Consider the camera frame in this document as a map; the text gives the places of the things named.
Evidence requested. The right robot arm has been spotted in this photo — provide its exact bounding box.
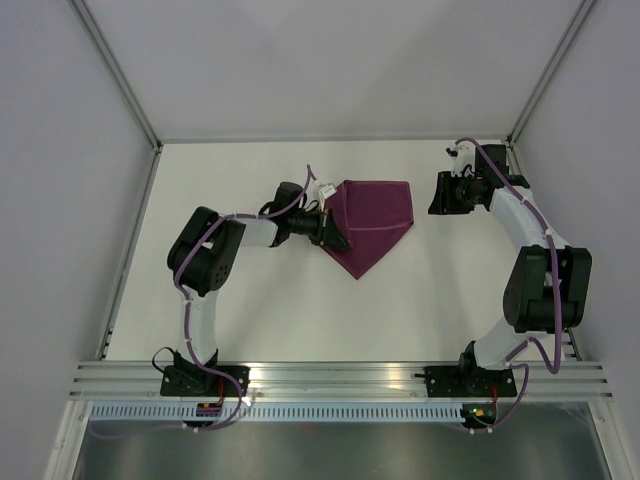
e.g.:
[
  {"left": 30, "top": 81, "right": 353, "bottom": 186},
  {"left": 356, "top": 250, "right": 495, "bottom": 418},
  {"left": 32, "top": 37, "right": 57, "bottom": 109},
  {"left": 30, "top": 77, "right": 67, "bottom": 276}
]
[{"left": 424, "top": 137, "right": 592, "bottom": 397}]

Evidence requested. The right aluminium frame post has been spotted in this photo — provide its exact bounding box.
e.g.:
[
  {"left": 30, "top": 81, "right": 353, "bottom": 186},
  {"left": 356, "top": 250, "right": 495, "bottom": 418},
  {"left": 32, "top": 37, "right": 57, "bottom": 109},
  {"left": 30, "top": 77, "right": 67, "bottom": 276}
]
[{"left": 506, "top": 0, "right": 599, "bottom": 146}]

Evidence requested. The left aluminium frame post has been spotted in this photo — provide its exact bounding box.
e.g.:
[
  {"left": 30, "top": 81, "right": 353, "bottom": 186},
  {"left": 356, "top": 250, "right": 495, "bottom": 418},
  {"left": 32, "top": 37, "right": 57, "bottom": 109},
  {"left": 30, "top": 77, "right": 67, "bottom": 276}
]
[{"left": 72, "top": 0, "right": 162, "bottom": 151}]

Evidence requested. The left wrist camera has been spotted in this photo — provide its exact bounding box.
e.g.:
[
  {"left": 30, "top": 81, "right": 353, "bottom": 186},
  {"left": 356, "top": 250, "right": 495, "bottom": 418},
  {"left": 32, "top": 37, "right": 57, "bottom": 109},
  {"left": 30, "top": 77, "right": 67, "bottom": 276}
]
[{"left": 315, "top": 183, "right": 337, "bottom": 202}]

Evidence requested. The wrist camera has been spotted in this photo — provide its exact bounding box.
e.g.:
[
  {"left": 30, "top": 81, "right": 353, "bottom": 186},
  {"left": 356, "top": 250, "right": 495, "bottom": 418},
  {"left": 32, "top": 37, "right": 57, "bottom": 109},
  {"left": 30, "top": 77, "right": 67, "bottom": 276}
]
[
  {"left": 445, "top": 142, "right": 475, "bottom": 177},
  {"left": 315, "top": 183, "right": 337, "bottom": 202}
]

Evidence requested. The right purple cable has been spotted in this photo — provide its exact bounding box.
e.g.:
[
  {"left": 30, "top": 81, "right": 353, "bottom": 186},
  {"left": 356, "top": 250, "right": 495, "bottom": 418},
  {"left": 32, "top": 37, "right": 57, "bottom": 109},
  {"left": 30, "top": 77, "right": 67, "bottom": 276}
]
[{"left": 457, "top": 137, "right": 564, "bottom": 436}]

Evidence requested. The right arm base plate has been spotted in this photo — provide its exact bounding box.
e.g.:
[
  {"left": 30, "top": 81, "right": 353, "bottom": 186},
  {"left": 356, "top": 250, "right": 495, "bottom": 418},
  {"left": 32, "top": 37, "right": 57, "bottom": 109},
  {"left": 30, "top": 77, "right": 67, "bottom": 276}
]
[{"left": 423, "top": 365, "right": 518, "bottom": 398}]

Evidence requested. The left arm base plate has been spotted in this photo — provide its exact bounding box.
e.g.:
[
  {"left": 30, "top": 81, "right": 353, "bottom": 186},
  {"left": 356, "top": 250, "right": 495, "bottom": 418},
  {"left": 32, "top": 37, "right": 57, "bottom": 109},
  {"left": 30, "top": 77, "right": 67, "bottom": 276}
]
[{"left": 160, "top": 365, "right": 250, "bottom": 398}]

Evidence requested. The aluminium frame post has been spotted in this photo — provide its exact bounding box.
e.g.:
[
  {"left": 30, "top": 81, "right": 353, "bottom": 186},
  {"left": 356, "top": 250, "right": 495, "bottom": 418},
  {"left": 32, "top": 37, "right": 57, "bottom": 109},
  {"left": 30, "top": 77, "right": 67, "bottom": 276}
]
[
  {"left": 72, "top": 0, "right": 162, "bottom": 151},
  {"left": 506, "top": 0, "right": 599, "bottom": 146}
]

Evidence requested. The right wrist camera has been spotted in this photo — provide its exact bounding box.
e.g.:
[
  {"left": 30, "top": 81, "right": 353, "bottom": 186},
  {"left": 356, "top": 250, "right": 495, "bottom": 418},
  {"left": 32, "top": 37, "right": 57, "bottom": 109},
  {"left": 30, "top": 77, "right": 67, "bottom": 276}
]
[{"left": 445, "top": 142, "right": 475, "bottom": 177}]

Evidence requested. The white slotted cable duct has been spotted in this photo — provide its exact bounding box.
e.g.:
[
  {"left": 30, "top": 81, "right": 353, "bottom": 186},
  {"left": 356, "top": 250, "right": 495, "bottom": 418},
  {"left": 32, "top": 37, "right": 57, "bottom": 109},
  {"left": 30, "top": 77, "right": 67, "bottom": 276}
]
[{"left": 90, "top": 401, "right": 463, "bottom": 423}]

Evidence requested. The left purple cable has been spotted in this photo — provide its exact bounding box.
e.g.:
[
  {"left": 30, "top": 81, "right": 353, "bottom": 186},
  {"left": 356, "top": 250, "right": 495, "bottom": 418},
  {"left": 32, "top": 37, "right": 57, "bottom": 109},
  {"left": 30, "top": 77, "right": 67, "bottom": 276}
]
[{"left": 89, "top": 164, "right": 321, "bottom": 441}]

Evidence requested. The purple cloth napkin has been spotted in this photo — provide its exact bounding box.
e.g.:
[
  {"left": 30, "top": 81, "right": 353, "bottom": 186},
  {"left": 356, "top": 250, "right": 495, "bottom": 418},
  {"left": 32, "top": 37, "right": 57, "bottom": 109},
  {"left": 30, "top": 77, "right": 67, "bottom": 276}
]
[{"left": 323, "top": 180, "right": 414, "bottom": 280}]

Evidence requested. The purple cable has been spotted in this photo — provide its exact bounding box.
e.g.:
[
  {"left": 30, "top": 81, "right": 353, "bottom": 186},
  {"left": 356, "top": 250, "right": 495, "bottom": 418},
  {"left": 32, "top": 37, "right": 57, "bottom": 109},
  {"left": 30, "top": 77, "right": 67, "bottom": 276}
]
[
  {"left": 457, "top": 137, "right": 564, "bottom": 436},
  {"left": 89, "top": 164, "right": 321, "bottom": 441}
]

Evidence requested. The aluminium front rail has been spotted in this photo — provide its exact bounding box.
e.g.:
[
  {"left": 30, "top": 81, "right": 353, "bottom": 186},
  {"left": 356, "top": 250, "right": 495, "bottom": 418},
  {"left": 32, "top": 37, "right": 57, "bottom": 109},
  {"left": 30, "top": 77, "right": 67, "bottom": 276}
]
[{"left": 67, "top": 361, "right": 613, "bottom": 403}]

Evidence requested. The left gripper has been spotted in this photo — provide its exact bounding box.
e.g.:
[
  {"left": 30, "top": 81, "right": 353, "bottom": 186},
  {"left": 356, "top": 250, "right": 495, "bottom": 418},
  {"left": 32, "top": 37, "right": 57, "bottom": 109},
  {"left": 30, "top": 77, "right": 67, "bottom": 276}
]
[{"left": 289, "top": 207, "right": 349, "bottom": 250}]

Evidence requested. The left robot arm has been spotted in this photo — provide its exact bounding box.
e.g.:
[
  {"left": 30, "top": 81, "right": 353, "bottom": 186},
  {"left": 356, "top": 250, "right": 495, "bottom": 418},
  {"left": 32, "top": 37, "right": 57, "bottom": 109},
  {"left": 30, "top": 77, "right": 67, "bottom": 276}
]
[{"left": 166, "top": 182, "right": 350, "bottom": 396}]

